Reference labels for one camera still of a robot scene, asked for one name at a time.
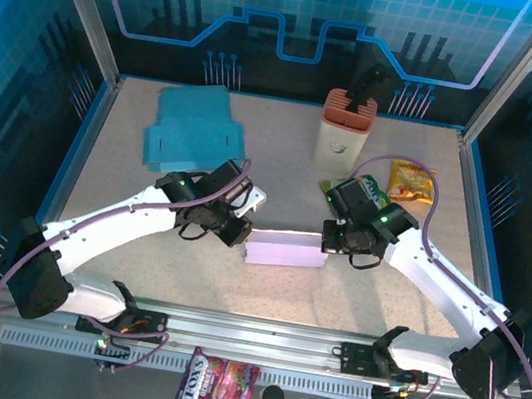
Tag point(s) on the blue and white paper box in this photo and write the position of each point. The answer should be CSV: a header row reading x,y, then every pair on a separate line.
x,y
192,122
283,253

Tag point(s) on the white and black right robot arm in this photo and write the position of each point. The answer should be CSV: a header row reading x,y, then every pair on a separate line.
x,y
435,282

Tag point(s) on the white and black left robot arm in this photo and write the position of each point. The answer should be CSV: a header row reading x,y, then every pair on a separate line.
x,y
106,220

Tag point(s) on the green-yellow candy bag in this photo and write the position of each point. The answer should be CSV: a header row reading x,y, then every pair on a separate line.
x,y
376,192

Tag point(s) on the orange-yellow snack bag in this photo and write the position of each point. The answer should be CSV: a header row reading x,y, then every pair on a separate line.
x,y
412,187

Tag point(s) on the cream knife block, pink top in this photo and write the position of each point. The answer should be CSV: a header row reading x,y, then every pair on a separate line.
x,y
342,135

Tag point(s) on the purple berries candy bag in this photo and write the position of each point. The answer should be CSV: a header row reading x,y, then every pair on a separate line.
x,y
211,385

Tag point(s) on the aluminium mounting rail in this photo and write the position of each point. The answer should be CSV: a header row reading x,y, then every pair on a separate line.
x,y
250,333

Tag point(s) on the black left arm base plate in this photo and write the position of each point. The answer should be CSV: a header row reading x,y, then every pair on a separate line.
x,y
153,319

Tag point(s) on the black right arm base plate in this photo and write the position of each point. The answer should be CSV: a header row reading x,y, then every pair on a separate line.
x,y
354,358

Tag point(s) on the aluminium frame post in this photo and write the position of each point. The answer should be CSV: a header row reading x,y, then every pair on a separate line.
x,y
516,72
86,4

